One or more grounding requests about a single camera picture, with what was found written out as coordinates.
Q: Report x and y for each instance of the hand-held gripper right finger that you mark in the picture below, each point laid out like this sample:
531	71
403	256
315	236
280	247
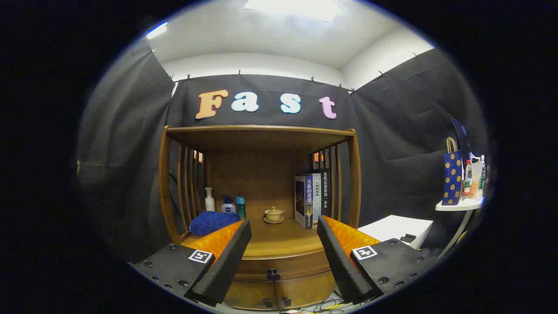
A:
342	266

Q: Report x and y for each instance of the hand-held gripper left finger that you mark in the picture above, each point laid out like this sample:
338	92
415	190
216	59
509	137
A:
226	266

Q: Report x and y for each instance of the wooden drawer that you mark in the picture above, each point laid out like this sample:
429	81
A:
301	268

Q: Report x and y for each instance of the small wooden cabinet door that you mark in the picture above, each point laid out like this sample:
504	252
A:
305	288
250	294

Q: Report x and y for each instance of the wooden countertop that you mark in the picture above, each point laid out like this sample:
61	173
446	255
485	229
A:
279	240

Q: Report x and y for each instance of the wooden cabinet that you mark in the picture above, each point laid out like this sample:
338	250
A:
261	174

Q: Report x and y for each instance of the blue folded towel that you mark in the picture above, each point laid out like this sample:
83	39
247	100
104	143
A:
209	222

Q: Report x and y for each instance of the white bottle blue cap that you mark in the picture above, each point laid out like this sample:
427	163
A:
228	207

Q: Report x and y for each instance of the teal bottle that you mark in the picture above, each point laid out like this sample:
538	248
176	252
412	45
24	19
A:
240	208

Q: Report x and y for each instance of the white box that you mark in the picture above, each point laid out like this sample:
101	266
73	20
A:
392	226

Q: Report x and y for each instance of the beige saucer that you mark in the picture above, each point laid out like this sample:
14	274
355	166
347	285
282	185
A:
273	222

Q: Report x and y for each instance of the white pump bottle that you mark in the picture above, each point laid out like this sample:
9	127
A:
209	203

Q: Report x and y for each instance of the pale spined book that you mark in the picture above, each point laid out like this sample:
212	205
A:
317	200

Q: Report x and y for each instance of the beige lidded teacup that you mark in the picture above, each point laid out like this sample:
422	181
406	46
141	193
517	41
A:
274	213

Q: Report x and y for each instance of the small black block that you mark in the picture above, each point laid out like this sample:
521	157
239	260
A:
407	238

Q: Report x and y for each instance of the blue spined book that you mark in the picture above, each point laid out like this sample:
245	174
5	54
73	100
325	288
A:
303	203

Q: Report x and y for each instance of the black spined book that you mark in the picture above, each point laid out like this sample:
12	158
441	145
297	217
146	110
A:
325	192

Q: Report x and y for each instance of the white side table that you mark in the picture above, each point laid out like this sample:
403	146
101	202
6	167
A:
457	206

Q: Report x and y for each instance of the blue gold-dotted gift bag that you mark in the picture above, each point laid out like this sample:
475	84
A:
452	179

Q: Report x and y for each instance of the clear water bottle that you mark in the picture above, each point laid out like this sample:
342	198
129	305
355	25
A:
467	181

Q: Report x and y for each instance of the dark blue paper bag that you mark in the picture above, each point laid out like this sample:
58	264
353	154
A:
461	135

